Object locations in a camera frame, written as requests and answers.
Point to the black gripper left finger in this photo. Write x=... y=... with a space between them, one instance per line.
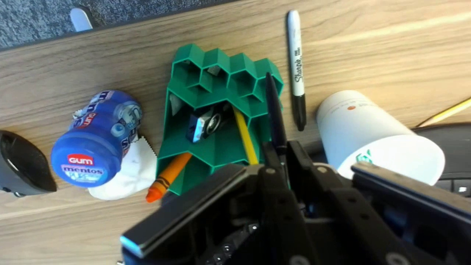
x=288 y=236

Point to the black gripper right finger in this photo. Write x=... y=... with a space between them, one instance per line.
x=342 y=224

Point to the black pen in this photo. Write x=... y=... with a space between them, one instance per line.
x=276 y=117

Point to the yellow pencil in organizer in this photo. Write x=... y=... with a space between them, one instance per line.
x=247 y=138

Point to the white paper cup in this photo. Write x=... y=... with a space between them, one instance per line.
x=354 y=129

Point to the orange crayon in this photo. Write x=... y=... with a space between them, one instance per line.
x=167 y=177

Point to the binder clips in organizer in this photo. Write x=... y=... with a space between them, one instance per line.
x=205 y=123

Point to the green honeycomb desk organizer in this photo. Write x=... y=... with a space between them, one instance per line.
x=203 y=95

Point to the black ergonomic keyboard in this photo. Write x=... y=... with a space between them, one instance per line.
x=456 y=142

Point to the white crumpled tissue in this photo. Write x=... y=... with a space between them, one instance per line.
x=138 y=174

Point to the yellow pencil on table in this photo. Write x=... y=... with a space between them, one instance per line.
x=447 y=114

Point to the black white Sharpie marker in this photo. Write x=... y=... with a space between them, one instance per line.
x=297 y=68

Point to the blue Mentos gum bottle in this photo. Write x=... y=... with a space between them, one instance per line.
x=92 y=151

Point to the black computer mouse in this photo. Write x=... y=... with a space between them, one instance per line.
x=24 y=170

